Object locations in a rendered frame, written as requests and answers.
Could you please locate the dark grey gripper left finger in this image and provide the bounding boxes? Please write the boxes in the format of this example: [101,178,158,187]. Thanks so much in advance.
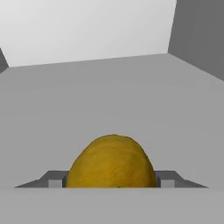
[13,170,70,189]

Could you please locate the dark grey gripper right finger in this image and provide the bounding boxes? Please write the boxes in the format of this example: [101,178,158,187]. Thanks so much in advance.
[154,170,209,189]

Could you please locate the yellow lemon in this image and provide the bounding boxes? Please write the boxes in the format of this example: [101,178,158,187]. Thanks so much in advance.
[65,134,158,189]

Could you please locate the grey fridge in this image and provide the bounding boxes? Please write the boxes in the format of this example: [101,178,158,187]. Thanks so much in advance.
[0,0,224,189]

